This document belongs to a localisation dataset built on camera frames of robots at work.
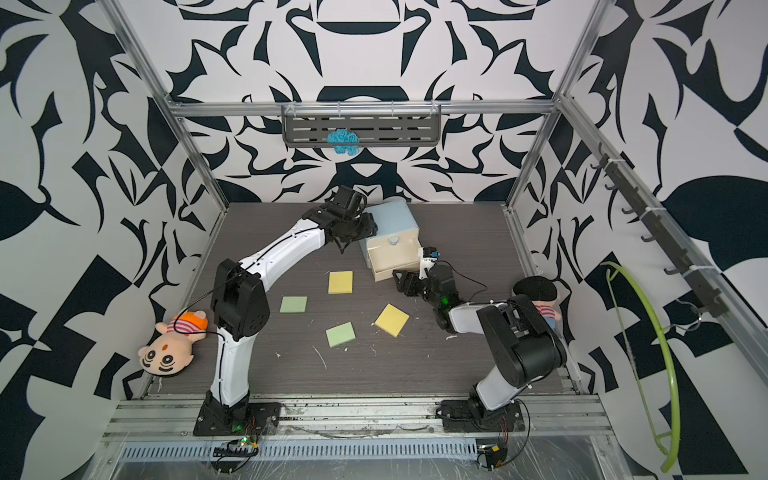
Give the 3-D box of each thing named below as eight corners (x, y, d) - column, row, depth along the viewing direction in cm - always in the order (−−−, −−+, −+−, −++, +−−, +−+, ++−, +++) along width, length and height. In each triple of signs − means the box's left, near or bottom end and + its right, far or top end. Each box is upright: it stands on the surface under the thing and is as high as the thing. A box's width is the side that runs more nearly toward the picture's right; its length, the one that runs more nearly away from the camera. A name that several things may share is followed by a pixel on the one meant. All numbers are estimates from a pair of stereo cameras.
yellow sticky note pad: (328, 293, 98) (327, 289, 97) (330, 275, 103) (329, 271, 101) (352, 293, 98) (351, 289, 97) (353, 275, 103) (353, 271, 101)
